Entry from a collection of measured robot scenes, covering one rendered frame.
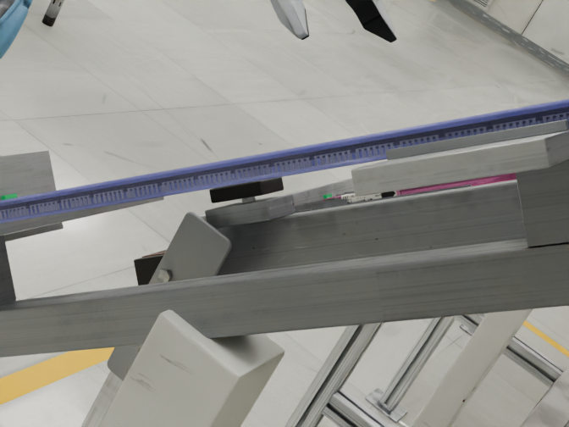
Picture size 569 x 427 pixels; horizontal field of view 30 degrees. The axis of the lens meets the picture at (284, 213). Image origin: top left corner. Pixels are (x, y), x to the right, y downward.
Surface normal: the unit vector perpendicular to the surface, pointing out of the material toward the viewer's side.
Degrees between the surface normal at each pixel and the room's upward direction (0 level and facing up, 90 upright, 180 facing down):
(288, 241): 90
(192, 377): 90
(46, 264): 0
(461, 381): 90
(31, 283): 0
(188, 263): 90
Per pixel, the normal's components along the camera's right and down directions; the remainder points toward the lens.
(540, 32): -0.44, 0.13
